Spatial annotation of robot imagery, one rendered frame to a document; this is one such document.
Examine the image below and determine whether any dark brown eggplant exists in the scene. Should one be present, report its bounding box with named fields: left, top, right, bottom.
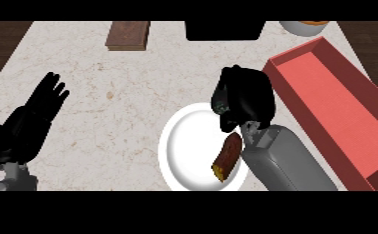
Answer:
left=212, top=131, right=246, bottom=183

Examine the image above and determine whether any red cardboard box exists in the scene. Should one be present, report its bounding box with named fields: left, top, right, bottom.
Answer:
left=262, top=36, right=378, bottom=192

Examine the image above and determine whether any white round plate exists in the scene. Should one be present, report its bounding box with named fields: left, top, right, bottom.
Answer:
left=157, top=102, right=250, bottom=192

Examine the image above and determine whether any brown wooden block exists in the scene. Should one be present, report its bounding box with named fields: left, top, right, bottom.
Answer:
left=105, top=21, right=151, bottom=52

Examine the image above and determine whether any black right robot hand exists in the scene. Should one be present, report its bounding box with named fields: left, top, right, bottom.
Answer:
left=210, top=64, right=278, bottom=134

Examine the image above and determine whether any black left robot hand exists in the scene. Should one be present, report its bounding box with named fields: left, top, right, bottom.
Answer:
left=0, top=71, right=72, bottom=165

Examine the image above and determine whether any grey bowl with orange contents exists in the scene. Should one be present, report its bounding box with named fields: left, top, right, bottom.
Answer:
left=278, top=21, right=331, bottom=38

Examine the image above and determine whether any black appliance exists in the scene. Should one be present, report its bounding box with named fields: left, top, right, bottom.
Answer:
left=185, top=21, right=268, bottom=42

